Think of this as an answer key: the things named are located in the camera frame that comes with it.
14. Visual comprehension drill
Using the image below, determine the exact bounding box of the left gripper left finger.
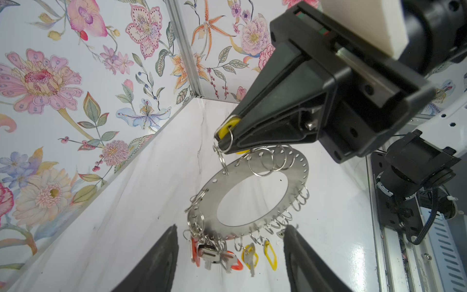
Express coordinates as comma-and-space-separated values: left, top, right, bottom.
113, 225, 179, 292

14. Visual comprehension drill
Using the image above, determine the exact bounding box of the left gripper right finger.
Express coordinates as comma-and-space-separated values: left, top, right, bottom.
283, 225, 351, 292

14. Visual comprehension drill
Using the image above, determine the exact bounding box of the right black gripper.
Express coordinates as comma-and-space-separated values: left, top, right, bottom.
218, 4, 434, 163

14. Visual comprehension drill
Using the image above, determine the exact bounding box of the yellow key tag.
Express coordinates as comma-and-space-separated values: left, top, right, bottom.
214, 115, 241, 158
263, 239, 278, 271

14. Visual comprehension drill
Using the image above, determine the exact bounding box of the round steel key organizer disc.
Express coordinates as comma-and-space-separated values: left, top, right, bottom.
184, 144, 311, 271

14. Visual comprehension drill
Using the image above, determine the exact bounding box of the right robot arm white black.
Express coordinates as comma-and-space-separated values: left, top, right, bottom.
214, 1, 467, 245

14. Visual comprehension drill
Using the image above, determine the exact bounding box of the silver key with yellow tag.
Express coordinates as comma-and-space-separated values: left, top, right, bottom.
242, 243, 259, 277

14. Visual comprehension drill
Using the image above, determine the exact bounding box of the red capped key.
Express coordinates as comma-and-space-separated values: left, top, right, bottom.
190, 237, 243, 273

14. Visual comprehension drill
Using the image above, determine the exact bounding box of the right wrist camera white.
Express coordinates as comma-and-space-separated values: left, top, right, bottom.
321, 0, 409, 60

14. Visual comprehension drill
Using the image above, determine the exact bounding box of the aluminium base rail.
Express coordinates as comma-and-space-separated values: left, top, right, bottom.
366, 152, 467, 292

